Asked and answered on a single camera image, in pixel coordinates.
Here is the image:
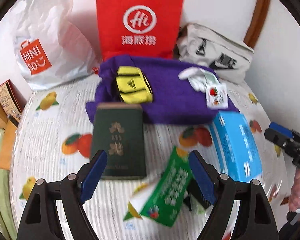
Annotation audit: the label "blue tissue pack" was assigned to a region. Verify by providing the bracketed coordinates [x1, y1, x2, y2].
[208, 111, 262, 182]

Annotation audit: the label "green white packet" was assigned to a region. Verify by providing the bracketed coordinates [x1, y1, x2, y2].
[123, 146, 204, 228]

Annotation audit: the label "strawberry print white packet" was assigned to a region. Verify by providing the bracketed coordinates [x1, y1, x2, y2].
[205, 83, 228, 109]

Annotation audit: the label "white glove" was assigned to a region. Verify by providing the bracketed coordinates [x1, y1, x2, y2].
[178, 67, 220, 93]

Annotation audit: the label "yellow Adidas pouch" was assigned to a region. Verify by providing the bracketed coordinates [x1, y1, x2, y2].
[115, 66, 153, 104]

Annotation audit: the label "person's right hand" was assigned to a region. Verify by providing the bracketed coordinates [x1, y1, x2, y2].
[288, 168, 300, 212]

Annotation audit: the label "dark green gold tin box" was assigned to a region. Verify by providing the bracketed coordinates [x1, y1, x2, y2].
[90, 102, 147, 180]

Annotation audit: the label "grey Nike waist bag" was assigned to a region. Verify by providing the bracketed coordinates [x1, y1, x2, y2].
[177, 23, 254, 84]

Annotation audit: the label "purple towel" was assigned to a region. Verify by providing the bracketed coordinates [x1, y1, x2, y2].
[85, 55, 240, 126]

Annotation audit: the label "brown cardboard boxes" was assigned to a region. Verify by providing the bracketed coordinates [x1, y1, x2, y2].
[0, 80, 26, 170]

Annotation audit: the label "white Miniso plastic bag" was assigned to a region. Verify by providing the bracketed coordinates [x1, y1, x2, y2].
[9, 0, 99, 90]

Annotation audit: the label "red Haidilao paper bag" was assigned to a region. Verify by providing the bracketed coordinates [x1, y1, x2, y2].
[96, 0, 184, 60]

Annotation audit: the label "brown wooden door frame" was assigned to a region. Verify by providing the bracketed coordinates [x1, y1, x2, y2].
[243, 0, 271, 48]

